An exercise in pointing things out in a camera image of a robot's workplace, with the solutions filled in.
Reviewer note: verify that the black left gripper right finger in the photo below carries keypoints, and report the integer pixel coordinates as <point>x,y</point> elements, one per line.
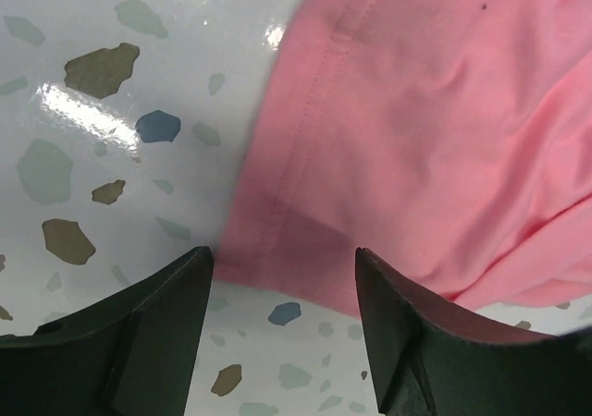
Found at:
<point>429,356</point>

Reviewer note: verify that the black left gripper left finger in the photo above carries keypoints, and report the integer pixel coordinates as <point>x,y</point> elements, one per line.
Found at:
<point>132,353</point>

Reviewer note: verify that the pink t-shirt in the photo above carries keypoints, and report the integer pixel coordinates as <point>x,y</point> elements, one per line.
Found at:
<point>450,137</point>

